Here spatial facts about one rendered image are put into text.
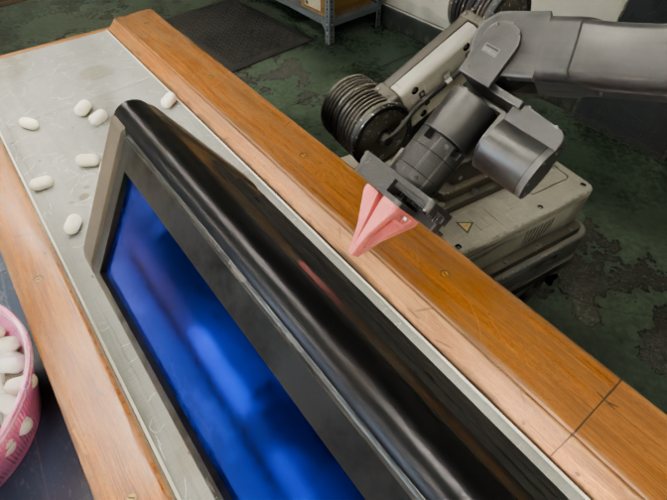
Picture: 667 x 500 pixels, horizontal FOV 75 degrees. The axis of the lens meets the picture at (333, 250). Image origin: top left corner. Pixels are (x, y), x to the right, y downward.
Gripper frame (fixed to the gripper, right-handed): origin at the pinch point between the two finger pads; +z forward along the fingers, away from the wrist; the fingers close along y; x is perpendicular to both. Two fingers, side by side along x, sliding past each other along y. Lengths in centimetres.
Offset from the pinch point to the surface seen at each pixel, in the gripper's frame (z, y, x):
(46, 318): 28.1, -17.4, -15.4
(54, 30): 47, -308, 75
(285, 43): -34, -201, 140
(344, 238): 1.6, -6.8, 8.0
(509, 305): -5.5, 13.8, 12.4
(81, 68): 13, -80, 2
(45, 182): 24, -44, -10
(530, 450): 4.0, 25.3, 7.5
